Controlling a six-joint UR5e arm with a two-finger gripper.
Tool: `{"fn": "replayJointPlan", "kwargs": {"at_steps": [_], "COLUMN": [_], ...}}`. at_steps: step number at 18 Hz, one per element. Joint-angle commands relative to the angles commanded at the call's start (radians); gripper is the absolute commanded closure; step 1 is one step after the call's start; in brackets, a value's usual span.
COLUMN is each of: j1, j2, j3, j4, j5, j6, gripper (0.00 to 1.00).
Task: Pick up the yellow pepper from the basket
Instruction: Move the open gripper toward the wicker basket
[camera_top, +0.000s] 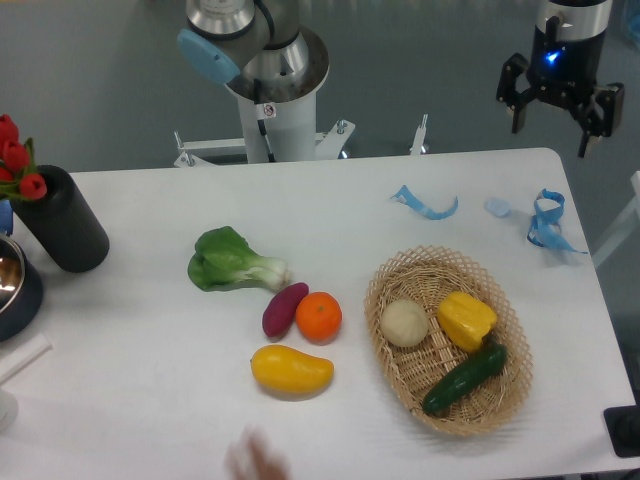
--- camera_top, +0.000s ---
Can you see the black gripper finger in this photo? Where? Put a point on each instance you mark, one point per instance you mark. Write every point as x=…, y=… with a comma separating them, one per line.
x=521, y=82
x=600, y=115

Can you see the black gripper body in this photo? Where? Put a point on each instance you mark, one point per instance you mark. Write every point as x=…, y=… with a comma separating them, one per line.
x=568, y=40

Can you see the yellow bell pepper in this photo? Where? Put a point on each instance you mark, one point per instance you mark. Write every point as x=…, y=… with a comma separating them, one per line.
x=466, y=320

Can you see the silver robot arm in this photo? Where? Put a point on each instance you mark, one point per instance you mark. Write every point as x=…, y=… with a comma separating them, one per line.
x=274, y=67

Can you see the woven wicker basket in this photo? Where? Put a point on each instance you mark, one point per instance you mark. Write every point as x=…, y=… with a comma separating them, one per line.
x=426, y=275

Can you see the blurred human hand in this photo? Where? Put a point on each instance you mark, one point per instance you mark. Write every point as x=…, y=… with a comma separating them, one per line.
x=249, y=458

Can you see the curled blue ribbon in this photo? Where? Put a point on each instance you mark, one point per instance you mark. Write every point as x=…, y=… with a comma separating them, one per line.
x=544, y=229

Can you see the small pale blue cap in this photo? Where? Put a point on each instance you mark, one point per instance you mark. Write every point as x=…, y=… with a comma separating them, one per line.
x=497, y=207

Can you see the blue ribbon strip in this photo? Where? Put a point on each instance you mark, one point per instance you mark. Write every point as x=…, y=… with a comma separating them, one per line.
x=406, y=197

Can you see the green cucumber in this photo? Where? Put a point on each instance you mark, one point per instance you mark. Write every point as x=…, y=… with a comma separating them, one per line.
x=488, y=362

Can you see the white steamed bun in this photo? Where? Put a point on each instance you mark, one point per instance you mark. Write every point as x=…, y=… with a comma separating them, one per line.
x=404, y=323

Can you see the black device at edge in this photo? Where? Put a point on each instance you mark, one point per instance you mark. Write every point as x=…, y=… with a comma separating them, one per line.
x=623, y=429

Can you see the orange fruit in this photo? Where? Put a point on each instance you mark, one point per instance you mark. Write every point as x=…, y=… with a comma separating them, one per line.
x=319, y=317

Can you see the purple sweet potato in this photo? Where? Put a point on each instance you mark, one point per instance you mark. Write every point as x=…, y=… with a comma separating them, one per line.
x=280, y=312

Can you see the green bok choy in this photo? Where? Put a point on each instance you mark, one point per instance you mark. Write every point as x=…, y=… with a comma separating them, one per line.
x=223, y=258

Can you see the yellow mango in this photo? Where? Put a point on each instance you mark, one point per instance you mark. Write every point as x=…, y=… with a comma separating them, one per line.
x=286, y=370

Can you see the black cylindrical vase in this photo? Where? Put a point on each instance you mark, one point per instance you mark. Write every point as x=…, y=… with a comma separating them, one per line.
x=64, y=223

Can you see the red tulip flowers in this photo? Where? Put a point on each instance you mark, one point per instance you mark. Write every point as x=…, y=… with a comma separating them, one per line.
x=20, y=178

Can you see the dark blue metal bowl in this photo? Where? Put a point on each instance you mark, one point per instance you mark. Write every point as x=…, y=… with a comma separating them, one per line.
x=21, y=289

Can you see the white tube object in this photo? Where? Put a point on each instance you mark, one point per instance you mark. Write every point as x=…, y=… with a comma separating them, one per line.
x=23, y=355

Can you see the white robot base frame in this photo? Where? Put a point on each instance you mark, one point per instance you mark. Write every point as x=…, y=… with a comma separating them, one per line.
x=284, y=147

